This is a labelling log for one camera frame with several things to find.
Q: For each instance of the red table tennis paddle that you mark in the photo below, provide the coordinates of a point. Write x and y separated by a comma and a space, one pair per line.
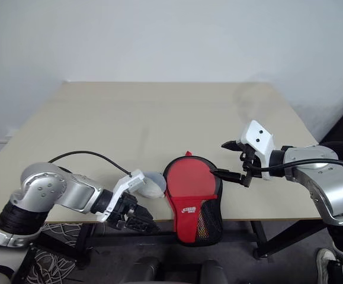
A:
189, 177

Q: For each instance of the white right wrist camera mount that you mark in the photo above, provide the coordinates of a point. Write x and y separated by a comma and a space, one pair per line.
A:
260, 139

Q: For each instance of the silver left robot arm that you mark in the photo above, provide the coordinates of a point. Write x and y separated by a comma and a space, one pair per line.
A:
44, 189

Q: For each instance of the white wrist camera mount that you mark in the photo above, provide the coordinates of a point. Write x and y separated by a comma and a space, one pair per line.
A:
260, 139
126, 183

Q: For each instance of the red black paddle case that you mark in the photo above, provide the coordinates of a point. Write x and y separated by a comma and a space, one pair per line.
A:
189, 213

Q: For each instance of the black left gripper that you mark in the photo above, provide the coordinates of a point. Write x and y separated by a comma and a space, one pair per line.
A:
123, 207

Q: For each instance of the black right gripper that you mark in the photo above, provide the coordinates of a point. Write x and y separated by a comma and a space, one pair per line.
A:
251, 165

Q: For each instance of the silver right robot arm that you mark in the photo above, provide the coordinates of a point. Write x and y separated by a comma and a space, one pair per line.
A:
316, 174

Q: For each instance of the black white patterned cloth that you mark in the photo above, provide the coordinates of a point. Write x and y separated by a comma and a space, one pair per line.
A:
54, 260

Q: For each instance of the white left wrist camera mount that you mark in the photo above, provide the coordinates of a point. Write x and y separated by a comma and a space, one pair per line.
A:
126, 183

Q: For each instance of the white rounded soft object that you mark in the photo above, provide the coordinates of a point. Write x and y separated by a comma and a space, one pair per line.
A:
152, 186

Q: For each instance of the black metal table frame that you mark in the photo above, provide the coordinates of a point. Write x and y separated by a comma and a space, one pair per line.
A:
263, 239

